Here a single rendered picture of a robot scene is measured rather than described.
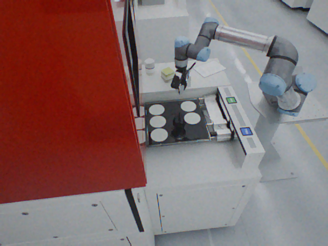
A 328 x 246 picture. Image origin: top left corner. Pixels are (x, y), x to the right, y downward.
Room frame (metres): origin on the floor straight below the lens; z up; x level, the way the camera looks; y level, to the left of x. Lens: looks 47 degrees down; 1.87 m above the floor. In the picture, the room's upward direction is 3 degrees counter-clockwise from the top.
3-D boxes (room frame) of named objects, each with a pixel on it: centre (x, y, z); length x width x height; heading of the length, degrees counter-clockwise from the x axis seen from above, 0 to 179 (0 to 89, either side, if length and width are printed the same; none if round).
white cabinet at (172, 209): (1.03, -0.16, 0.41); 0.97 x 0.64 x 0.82; 4
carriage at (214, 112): (0.97, -0.32, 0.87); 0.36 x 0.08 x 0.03; 4
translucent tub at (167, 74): (1.28, -0.03, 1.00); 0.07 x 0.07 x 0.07; 31
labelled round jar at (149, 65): (1.37, 0.10, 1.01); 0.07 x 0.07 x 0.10
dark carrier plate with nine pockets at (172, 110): (0.94, -0.06, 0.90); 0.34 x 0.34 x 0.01; 4
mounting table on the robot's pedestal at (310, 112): (1.18, -0.84, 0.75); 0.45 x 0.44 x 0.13; 95
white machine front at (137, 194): (0.73, 0.15, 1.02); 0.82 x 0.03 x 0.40; 4
